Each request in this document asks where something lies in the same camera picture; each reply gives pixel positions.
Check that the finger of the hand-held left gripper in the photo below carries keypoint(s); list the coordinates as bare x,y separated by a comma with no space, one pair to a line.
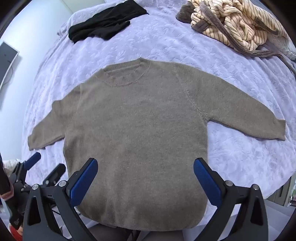
55,171
34,158

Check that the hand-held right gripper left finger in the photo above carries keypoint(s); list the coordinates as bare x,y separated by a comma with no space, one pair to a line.
84,183

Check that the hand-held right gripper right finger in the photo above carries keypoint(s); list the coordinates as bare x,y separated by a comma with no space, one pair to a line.
204,183

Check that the olive brown knit sweater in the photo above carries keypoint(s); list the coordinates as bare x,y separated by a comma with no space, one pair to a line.
138,143

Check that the lavender embossed bed blanket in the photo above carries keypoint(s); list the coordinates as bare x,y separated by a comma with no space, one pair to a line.
185,48

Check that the black cloth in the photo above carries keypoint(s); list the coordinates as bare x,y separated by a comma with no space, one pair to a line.
104,23

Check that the white patterned pillow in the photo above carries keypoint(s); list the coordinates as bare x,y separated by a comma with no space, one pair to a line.
288,45

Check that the cream striped fleece garment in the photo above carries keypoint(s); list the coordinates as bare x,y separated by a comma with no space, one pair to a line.
233,23

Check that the wall-mounted dark screen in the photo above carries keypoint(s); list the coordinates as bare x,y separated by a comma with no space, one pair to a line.
5,64

